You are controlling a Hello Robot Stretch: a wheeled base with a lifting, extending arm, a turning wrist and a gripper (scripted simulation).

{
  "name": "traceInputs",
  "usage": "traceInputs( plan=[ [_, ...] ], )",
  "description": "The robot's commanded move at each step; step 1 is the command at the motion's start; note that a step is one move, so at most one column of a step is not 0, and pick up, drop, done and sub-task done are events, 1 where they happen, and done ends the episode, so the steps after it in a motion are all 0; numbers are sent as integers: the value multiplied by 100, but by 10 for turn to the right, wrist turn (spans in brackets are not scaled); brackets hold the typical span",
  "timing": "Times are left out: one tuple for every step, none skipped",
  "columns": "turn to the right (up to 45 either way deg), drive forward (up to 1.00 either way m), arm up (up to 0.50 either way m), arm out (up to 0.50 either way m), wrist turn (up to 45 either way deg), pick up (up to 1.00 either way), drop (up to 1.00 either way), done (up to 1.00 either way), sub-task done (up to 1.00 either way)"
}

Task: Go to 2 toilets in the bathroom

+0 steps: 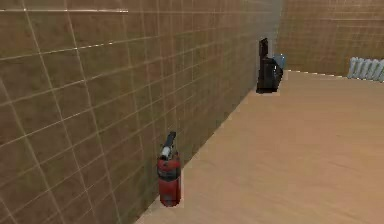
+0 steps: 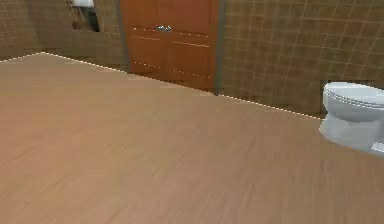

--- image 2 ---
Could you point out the brown wooden room door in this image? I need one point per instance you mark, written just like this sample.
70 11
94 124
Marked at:
173 56

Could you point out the white toilet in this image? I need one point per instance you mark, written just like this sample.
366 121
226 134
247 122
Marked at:
353 113

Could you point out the white wall fixture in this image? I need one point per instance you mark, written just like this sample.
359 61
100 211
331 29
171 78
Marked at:
85 10

